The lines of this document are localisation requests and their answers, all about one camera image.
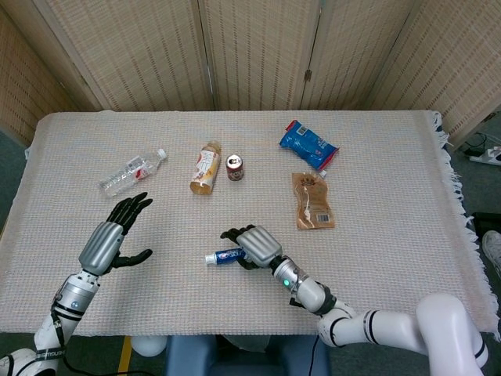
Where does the black cable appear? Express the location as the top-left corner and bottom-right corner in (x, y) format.
(308, 335), (320, 376)

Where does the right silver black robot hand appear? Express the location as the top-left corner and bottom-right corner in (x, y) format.
(220, 224), (283, 271)

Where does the beige woven tablecloth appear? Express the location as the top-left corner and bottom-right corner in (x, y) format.
(0, 110), (490, 338)

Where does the white power strip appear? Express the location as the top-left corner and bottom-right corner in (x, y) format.
(468, 146), (501, 165)

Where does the white shoe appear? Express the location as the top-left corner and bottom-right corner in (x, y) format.
(481, 230), (501, 271)

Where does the white round robot part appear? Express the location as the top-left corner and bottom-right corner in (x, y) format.
(131, 335), (168, 358)

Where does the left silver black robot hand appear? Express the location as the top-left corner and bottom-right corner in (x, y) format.
(77, 191), (154, 275)

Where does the brown spout pouch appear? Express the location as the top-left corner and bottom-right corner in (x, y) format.
(291, 168), (337, 230)

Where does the woven folding screen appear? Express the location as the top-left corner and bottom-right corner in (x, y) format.
(0, 0), (501, 148)

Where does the yellow tea drink bottle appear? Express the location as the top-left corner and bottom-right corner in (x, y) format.
(189, 139), (222, 197)

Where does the blue white toothpaste tube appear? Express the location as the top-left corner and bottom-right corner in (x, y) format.
(204, 246), (247, 267)

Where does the blue snack bag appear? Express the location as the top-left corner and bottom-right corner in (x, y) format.
(278, 119), (341, 172)

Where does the clear plastic water bottle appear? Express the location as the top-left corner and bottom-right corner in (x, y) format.
(97, 148), (169, 198)

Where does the red cartoon drink can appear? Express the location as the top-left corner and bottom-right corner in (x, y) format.
(225, 154), (244, 183)

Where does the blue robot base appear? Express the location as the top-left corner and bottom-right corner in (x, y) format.
(164, 335), (332, 376)

